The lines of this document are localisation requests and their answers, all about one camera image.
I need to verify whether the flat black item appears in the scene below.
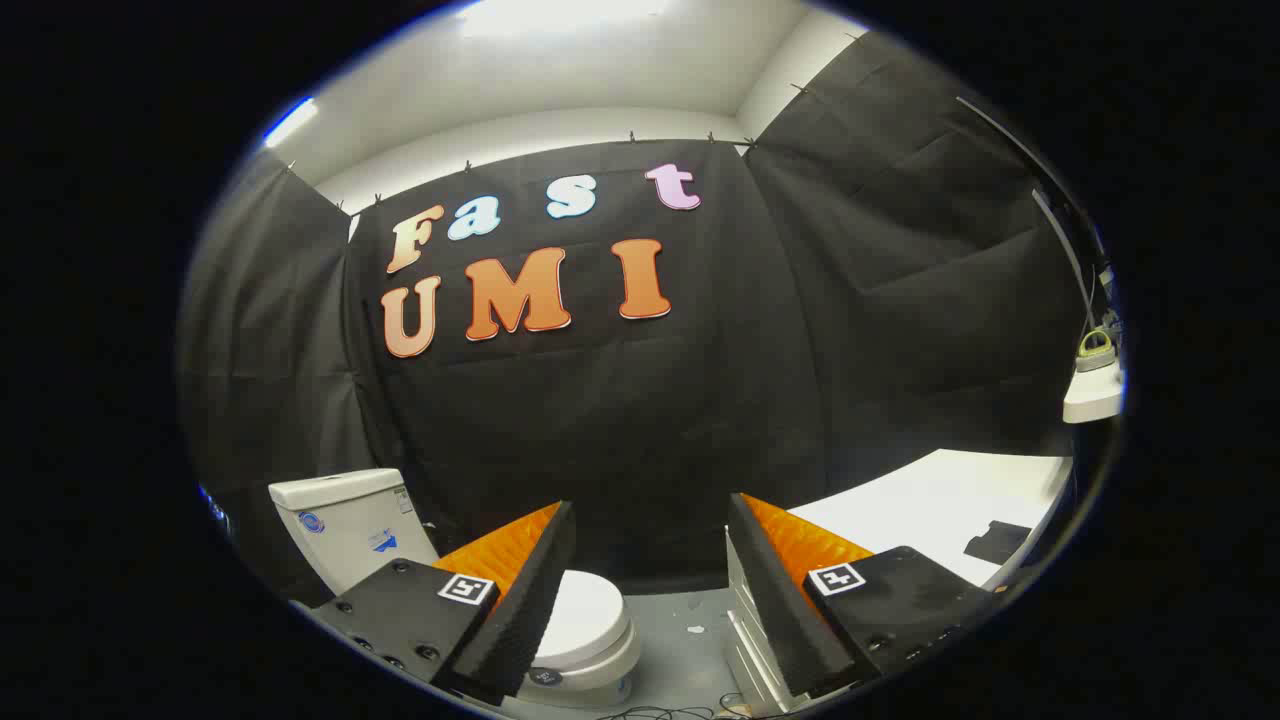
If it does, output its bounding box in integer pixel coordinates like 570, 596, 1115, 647
963, 520, 1033, 566

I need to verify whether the white toilet lid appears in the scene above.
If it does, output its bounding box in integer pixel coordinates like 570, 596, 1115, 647
540, 570, 629, 673

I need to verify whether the white ledge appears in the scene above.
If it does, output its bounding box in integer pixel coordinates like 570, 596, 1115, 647
1062, 368, 1127, 424

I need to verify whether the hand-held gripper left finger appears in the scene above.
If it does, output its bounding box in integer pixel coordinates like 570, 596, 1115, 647
310, 500, 578, 707

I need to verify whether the tangle of black cables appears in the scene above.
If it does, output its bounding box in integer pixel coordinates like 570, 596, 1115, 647
598, 700, 753, 720

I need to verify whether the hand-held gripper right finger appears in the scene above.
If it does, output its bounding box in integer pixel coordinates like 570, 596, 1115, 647
725, 492, 1001, 701

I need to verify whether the black backdrop cloth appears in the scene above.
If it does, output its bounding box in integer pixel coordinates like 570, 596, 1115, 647
178, 28, 1096, 606

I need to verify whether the white drawer cabinet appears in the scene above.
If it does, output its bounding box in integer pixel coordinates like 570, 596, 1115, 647
725, 448, 1073, 717

